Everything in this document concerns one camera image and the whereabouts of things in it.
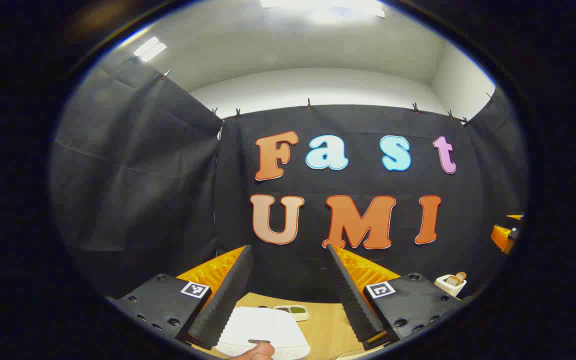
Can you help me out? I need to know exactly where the white rice cooker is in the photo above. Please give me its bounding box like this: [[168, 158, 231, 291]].
[[215, 306, 311, 360]]

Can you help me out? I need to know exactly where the white toaster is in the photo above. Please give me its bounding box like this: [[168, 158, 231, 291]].
[[434, 274, 468, 298]]

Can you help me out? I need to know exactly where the long ceiling light panel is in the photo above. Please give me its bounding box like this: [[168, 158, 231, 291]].
[[259, 0, 386, 20]]

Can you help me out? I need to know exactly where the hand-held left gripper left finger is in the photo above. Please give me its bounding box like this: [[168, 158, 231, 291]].
[[105, 245, 255, 351]]

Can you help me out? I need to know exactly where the white divided bean dish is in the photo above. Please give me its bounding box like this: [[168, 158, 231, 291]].
[[273, 305, 310, 322]]

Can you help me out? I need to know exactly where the rectangular ceiling light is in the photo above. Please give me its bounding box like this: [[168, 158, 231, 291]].
[[133, 36, 168, 63]]

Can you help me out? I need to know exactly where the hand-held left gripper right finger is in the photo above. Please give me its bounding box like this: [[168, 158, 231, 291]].
[[326, 244, 464, 351]]

